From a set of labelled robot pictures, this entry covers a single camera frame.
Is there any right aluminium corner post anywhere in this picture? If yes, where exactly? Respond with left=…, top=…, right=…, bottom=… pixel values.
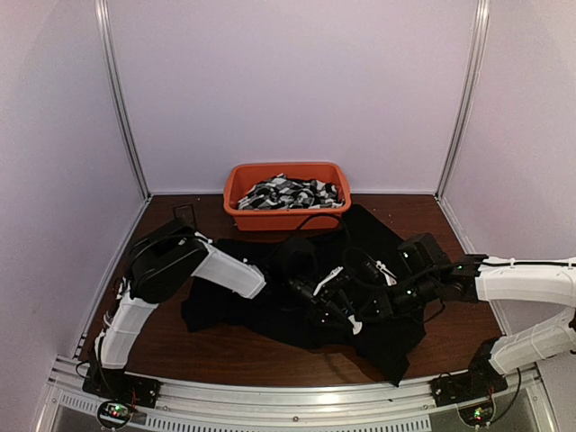
left=436, top=0, right=491, bottom=201

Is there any round picture brooch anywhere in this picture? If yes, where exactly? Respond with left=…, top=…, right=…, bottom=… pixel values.
left=347, top=315, right=363, bottom=336

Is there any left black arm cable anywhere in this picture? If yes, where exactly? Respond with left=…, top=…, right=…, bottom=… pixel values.
left=287, top=214, right=352, bottom=253

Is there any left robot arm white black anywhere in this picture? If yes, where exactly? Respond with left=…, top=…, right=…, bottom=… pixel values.
left=89, top=219, right=363, bottom=400

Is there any aluminium front rail frame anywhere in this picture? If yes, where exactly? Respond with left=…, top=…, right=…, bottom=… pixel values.
left=32, top=355, right=560, bottom=431

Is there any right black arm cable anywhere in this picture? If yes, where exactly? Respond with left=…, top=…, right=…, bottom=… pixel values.
left=341, top=245, right=446, bottom=325

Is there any black brooch display tray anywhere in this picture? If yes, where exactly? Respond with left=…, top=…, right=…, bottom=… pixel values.
left=173, top=203, right=196, bottom=226

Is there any black t-shirt blue logo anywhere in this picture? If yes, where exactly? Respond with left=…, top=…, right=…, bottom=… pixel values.
left=181, top=204, right=426, bottom=384

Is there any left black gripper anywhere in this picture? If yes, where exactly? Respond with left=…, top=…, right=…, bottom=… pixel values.
left=285, top=273, right=356, bottom=331

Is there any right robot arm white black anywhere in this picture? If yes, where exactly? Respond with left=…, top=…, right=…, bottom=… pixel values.
left=360, top=233, right=575, bottom=398

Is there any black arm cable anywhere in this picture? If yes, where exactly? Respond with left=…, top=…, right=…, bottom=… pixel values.
left=341, top=245, right=446, bottom=325
left=287, top=214, right=352, bottom=253

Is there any black white checkered shirt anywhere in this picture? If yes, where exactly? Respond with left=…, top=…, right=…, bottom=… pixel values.
left=237, top=173, right=345, bottom=211

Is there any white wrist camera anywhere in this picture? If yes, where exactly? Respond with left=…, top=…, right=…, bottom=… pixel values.
left=375, top=260, right=398, bottom=286
left=312, top=266, right=344, bottom=296

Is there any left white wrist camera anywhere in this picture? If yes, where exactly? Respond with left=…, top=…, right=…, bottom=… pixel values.
left=312, top=266, right=344, bottom=296

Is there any orange plastic bin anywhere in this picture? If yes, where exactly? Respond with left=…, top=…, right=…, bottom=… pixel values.
left=224, top=162, right=352, bottom=231

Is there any aluminium corner post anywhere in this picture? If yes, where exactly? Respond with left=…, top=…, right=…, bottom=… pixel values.
left=436, top=0, right=491, bottom=201
left=94, top=0, right=152, bottom=201

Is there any left aluminium corner post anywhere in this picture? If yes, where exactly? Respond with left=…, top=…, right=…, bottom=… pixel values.
left=94, top=0, right=152, bottom=201

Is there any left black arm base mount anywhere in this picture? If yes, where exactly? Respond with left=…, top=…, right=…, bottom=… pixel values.
left=82, top=366, right=160, bottom=409

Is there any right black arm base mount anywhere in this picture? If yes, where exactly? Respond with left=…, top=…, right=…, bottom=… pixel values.
left=430, top=371, right=508, bottom=407

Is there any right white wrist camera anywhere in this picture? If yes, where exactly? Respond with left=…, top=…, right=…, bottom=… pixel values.
left=375, top=260, right=398, bottom=286

